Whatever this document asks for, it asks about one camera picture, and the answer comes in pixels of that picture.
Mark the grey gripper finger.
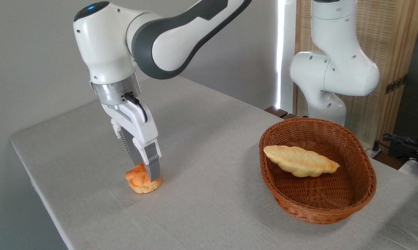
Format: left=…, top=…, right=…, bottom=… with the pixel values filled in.
left=132, top=138, right=162, bottom=182
left=111, top=119, right=146, bottom=167

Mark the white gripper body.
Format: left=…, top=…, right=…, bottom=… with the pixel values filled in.
left=101, top=100, right=159, bottom=145

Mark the round orange bread roll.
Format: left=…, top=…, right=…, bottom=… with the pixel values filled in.
left=125, top=163, right=162, bottom=194

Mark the long pale bread loaf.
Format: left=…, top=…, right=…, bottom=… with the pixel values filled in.
left=263, top=145, right=341, bottom=178

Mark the grey tablecloth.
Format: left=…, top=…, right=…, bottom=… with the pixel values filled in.
left=10, top=75, right=418, bottom=250

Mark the dark wooden furniture piece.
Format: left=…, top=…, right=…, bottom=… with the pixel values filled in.
left=264, top=106, right=297, bottom=119

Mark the brown wicker basket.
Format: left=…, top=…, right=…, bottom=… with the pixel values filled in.
left=259, top=117, right=377, bottom=224

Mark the metal screen hinge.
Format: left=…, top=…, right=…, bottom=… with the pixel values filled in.
left=385, top=74, right=408, bottom=95

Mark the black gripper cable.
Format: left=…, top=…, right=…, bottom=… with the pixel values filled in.
left=123, top=93, right=148, bottom=123

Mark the black cable bundle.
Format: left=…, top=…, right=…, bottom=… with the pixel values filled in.
left=372, top=133, right=418, bottom=164

